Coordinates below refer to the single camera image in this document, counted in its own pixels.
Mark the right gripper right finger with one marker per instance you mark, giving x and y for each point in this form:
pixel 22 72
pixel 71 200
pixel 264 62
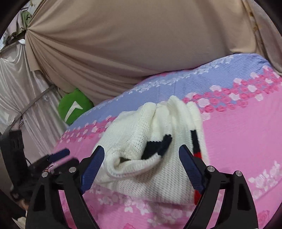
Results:
pixel 237 209

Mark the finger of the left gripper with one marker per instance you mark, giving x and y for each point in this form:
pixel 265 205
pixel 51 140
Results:
pixel 59 155
pixel 63 165

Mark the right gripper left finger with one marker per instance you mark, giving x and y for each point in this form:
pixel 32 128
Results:
pixel 45 209

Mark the white red black knit sweater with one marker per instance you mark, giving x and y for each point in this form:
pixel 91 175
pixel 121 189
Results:
pixel 142 151

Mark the green plush pillow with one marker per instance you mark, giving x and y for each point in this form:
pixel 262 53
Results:
pixel 73 105

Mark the silver satin curtain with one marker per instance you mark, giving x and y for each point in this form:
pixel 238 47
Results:
pixel 29 103

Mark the beige draped curtain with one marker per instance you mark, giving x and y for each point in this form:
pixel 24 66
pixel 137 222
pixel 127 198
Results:
pixel 104 48

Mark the pink floral bed sheet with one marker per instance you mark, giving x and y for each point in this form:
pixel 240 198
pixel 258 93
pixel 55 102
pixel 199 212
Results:
pixel 239 97

